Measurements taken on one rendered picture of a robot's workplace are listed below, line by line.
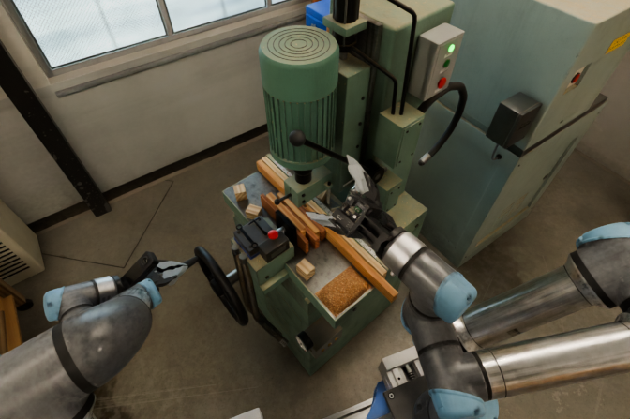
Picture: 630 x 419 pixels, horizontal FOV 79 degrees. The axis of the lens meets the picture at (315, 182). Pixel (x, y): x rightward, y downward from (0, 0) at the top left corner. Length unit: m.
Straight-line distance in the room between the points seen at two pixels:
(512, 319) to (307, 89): 0.64
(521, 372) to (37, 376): 0.70
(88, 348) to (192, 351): 1.45
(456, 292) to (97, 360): 0.54
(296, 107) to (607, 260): 0.66
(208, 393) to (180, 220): 1.02
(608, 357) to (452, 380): 0.24
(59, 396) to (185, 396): 1.38
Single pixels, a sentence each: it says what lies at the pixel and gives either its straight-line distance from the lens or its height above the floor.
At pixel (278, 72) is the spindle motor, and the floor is 1.48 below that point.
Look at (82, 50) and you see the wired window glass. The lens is 2.29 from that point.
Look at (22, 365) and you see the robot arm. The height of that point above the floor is 1.37.
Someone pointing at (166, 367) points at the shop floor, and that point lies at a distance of 2.11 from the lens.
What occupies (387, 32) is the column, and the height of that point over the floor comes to 1.51.
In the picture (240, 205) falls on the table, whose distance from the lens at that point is 1.31.
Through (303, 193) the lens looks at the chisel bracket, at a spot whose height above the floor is 1.06.
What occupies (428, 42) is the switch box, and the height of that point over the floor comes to 1.47.
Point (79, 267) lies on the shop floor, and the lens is 2.56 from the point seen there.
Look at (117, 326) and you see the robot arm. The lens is 0.69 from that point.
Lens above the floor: 1.92
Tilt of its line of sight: 49 degrees down
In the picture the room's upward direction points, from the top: straight up
